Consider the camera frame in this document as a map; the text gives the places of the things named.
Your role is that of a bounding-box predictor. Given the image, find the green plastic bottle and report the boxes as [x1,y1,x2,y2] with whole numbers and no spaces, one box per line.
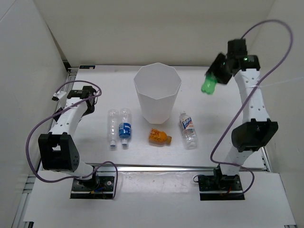
[201,74,217,95]

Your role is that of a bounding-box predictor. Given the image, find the clear unlabelled plastic bottle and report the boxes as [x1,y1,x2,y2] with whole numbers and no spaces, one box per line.
[107,109,119,148]

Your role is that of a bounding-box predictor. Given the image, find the blue label clear bottle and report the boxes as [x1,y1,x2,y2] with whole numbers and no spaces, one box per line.
[118,108,132,147]

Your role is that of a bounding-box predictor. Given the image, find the white label clear bottle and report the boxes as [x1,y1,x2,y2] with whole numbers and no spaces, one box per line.
[179,112,197,149]

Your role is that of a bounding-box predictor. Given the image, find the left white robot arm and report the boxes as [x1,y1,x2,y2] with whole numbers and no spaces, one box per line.
[38,86,100,190]

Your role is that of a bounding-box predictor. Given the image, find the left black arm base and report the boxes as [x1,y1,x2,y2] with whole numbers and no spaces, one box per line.
[70,174,116,200]

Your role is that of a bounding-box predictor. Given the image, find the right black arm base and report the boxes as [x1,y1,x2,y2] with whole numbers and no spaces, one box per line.
[193,167,245,201]

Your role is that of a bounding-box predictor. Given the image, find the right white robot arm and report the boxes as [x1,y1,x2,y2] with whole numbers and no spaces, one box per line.
[206,53,278,190]

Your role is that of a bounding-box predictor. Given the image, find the white faceted plastic bin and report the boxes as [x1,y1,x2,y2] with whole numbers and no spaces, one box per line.
[133,63,181,124]

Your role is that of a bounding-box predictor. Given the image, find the orange juice bottle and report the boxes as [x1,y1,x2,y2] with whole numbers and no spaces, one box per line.
[148,128,172,145]

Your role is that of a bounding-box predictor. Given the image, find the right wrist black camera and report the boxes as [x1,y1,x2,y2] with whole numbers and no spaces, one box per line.
[227,38,247,58]

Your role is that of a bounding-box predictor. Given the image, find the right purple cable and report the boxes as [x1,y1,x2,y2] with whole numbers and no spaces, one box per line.
[210,19,294,197]

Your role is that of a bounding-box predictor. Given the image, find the purple cable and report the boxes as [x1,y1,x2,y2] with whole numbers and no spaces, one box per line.
[25,80,119,200]
[210,19,294,197]

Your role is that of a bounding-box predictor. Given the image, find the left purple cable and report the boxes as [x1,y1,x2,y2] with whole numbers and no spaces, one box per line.
[25,80,119,200]

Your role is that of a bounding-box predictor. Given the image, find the aluminium front rail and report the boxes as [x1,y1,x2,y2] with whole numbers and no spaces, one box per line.
[40,163,219,173]

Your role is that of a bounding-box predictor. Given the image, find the aluminium left frame rail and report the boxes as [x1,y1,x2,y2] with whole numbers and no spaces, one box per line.
[11,59,72,228]

